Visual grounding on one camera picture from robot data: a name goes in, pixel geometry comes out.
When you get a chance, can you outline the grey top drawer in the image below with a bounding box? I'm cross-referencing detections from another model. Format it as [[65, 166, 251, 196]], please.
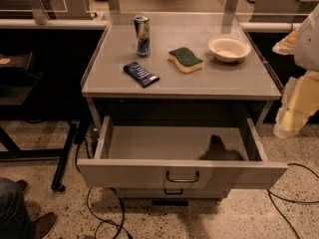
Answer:
[[78, 118, 287, 191]]

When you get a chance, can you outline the grey drawer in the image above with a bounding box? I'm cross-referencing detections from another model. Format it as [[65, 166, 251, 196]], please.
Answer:
[[78, 118, 287, 191], [116, 188, 230, 199]]

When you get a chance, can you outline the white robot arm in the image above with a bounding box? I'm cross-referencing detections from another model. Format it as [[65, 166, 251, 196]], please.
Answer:
[[272, 6, 319, 138]]

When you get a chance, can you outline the grey middle drawer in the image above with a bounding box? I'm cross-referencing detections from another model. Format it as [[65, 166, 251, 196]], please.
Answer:
[[116, 188, 230, 199]]

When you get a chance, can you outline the white bowl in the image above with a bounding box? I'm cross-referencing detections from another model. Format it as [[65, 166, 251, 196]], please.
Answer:
[[208, 36, 251, 63]]

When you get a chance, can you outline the green yellow sponge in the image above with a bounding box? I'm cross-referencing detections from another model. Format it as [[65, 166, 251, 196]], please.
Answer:
[[168, 47, 203, 73]]

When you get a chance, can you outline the grey cabinet table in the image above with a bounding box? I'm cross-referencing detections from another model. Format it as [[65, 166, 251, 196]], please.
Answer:
[[81, 11, 285, 131]]

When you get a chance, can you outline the dark blue snack bag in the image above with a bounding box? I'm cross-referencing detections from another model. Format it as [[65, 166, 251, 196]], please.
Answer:
[[124, 62, 160, 88]]

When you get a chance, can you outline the silver blue energy drink can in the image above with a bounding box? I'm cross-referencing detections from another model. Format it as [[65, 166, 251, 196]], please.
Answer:
[[134, 15, 151, 58]]

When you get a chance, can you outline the brown shoe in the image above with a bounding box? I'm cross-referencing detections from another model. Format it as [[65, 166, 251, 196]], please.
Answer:
[[32, 212, 57, 239], [17, 179, 28, 192]]

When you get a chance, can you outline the brown shoe far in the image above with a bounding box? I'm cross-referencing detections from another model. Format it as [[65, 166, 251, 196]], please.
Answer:
[[17, 179, 28, 192]]

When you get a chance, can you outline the black floor cable right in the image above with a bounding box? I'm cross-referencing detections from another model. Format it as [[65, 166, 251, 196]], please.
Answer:
[[266, 162, 319, 239]]

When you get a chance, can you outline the black floor cable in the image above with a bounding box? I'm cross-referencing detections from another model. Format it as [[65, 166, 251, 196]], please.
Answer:
[[266, 162, 319, 239], [74, 132, 135, 239]]

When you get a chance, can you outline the black floor cable left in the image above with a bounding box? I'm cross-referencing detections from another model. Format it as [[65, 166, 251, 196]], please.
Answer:
[[74, 132, 135, 239]]

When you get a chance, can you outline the black side table frame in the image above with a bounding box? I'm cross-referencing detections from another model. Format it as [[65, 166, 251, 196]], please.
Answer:
[[0, 52, 78, 193]]

